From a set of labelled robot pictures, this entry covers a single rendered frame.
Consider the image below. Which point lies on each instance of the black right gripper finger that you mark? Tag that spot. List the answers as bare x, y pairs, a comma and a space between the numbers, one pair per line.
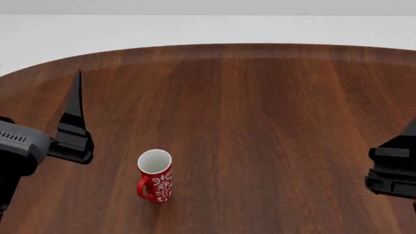
411, 131

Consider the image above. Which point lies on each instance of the red mug with white pattern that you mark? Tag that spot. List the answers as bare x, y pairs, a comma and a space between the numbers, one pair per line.
156, 178

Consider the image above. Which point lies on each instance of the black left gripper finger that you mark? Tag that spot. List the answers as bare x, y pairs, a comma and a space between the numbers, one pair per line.
76, 97

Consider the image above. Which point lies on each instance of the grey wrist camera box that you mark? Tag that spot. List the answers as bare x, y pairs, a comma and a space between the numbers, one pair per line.
19, 141

